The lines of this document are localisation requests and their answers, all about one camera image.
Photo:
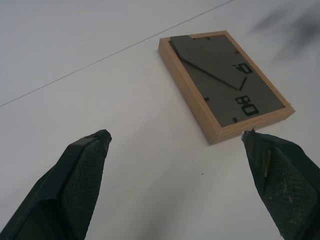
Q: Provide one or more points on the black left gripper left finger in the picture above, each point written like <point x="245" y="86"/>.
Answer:
<point x="67" y="185"/>

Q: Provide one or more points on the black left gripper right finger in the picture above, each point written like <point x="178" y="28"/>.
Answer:
<point x="287" y="185"/>

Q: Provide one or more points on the wooden framed grey puzzle board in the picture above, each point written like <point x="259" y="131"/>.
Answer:
<point x="222" y="85"/>

